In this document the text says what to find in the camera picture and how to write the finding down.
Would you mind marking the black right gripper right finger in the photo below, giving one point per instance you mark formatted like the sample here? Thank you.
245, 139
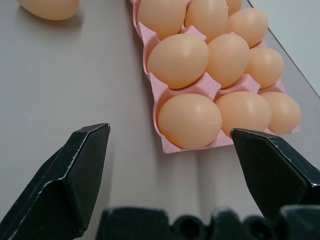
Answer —
275, 175

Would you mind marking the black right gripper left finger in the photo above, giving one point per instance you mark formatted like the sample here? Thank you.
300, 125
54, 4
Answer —
62, 185

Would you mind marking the tan plastic egg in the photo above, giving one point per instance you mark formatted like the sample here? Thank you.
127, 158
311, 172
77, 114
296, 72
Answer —
228, 60
283, 111
243, 112
189, 121
161, 17
206, 18
266, 66
177, 61
50, 7
234, 5
248, 25

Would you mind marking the pink egg carton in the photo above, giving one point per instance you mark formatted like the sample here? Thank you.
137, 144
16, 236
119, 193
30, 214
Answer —
200, 85

